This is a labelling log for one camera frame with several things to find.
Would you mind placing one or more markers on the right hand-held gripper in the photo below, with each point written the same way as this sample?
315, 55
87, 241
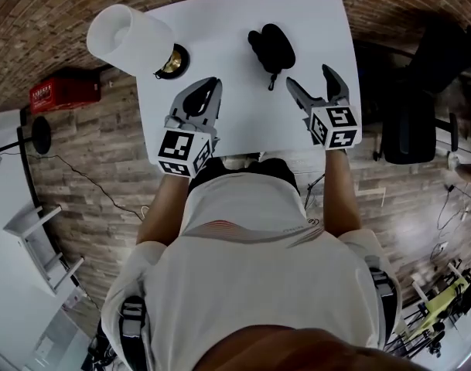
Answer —
339, 116

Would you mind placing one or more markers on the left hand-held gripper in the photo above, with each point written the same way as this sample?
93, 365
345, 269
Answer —
177, 147

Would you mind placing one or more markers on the black zippered case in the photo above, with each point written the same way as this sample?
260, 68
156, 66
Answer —
274, 48

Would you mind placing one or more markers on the person's right forearm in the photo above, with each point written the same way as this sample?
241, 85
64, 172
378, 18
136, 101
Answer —
341, 195

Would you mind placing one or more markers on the person's left forearm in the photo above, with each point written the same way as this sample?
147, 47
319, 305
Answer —
161, 211

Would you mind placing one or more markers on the white table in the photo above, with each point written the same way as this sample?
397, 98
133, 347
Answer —
254, 126

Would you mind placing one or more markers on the person's white sneaker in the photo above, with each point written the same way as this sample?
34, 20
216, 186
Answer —
254, 157

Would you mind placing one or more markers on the person's black shorts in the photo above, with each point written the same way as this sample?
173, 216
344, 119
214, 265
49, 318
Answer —
274, 168

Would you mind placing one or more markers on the white shade table lamp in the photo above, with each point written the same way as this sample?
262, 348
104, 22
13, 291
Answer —
127, 37

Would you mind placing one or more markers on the black office chair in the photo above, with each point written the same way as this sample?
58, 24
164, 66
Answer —
409, 130

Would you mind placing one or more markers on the red box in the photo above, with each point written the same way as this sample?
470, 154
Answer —
61, 95

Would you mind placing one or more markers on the grey desk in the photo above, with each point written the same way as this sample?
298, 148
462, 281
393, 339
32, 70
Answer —
465, 130

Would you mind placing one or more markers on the black standing fan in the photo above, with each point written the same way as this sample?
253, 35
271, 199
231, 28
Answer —
41, 133

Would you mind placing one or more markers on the person's white shirt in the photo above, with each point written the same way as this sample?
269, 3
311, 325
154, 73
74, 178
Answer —
250, 276

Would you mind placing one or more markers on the yellow-green board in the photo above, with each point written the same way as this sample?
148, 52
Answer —
446, 303

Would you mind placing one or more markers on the large white desk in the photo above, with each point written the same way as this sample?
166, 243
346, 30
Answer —
7, 265

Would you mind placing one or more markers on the person's face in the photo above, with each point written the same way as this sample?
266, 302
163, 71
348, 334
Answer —
297, 350

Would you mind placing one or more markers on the black metal rack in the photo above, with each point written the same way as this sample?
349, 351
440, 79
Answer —
101, 352

